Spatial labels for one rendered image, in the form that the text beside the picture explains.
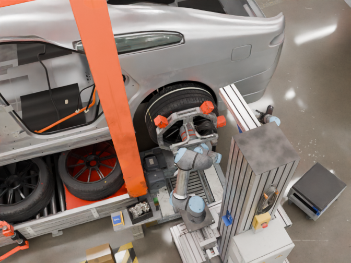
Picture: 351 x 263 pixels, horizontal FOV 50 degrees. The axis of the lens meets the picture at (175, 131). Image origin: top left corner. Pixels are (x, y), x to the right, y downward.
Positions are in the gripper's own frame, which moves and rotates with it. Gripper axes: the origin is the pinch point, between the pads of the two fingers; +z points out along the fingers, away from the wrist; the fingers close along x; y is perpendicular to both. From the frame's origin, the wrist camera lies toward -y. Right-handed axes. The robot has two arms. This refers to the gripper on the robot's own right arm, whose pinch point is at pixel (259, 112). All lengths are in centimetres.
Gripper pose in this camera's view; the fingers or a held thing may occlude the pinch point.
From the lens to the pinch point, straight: 327.9
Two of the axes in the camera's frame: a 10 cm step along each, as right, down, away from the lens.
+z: -1.7, -2.0, 9.7
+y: -5.1, 8.5, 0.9
